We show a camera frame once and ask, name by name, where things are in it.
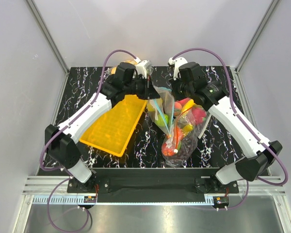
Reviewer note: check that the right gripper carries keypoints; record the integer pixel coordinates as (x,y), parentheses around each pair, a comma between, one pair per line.
(176,95)

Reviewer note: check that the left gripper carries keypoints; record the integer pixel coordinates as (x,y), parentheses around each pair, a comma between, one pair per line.
(149,91)

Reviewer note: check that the blue zip fruit bag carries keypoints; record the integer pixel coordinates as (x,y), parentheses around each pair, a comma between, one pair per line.
(164,105)

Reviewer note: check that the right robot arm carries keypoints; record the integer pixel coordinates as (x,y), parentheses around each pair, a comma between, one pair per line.
(259,152)

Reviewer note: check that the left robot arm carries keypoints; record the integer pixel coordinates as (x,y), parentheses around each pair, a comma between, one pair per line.
(61,141)

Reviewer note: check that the green fake fruit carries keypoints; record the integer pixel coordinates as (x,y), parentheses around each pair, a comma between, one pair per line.
(162,121)

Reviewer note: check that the banana and apples bag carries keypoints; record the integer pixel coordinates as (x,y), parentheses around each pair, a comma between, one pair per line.
(189,117)

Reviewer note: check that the polka dot fruit bag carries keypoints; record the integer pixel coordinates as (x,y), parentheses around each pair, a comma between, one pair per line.
(126,66)

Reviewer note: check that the grapes and orange bag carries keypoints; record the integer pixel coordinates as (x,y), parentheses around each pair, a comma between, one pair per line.
(179,145)

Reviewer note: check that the yellow plastic tray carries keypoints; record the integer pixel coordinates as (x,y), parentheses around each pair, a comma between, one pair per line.
(112,132)

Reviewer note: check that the right connector block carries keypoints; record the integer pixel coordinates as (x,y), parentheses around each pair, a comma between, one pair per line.
(221,202)

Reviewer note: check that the connector block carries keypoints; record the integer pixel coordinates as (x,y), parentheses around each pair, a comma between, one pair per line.
(221,202)
(90,199)

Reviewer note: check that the left connector block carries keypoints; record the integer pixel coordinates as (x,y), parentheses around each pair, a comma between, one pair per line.
(90,199)

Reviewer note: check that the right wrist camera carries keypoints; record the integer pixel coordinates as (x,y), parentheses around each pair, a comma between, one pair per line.
(176,63)

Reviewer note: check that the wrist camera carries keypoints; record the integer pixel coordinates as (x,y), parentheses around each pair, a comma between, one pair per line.
(144,69)
(176,63)

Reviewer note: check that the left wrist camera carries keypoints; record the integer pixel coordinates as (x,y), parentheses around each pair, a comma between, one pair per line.
(144,69)

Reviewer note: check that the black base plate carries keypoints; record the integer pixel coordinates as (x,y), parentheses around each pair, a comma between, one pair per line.
(153,185)

